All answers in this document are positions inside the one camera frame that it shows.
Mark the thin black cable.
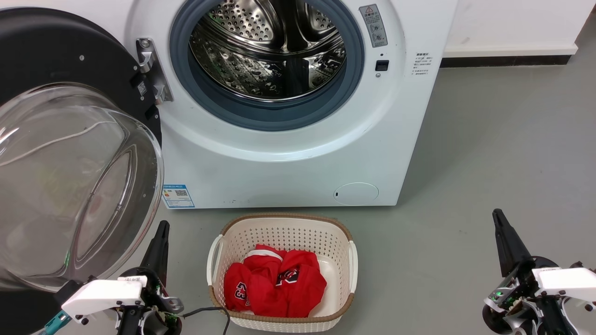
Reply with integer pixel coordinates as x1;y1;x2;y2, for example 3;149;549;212
182;306;232;332

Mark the round white filter cover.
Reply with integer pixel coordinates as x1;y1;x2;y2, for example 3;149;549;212
333;182;379;206

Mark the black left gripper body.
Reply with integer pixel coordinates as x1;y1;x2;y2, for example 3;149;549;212
115;268;184;335

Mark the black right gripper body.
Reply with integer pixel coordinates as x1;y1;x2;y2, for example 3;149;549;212
482;257;578;335

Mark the grey warning sticker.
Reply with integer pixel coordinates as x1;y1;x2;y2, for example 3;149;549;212
359;4;388;48

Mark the cream plastic laundry basket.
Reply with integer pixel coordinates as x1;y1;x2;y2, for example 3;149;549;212
207;214;359;333

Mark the small printed text sticker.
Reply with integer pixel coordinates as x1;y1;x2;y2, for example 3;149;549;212
413;52;433;76

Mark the teal connector piece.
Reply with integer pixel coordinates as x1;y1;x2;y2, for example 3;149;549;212
40;311;71;335

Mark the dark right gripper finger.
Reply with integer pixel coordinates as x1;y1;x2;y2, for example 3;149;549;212
498;209;533;268
492;209;516;277

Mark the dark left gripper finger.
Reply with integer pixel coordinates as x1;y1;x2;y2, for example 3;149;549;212
154;221;170;285
139;221;164;274

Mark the black round glass washer door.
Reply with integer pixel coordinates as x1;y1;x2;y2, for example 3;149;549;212
0;7;164;335

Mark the stainless steel washer drum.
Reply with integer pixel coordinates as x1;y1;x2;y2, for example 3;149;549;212
190;0;347;102

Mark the red jersey garment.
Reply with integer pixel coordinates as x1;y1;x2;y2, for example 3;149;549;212
223;244;327;318

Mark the white power cable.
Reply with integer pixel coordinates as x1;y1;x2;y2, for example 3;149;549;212
0;122;118;166

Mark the metal door hinge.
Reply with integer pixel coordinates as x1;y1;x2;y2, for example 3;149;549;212
136;38;174;105

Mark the blue energy label sticker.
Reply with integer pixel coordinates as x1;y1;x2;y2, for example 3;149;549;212
162;185;195;209

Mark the white front-load washing machine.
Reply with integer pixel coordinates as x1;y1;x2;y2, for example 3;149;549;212
81;0;459;209

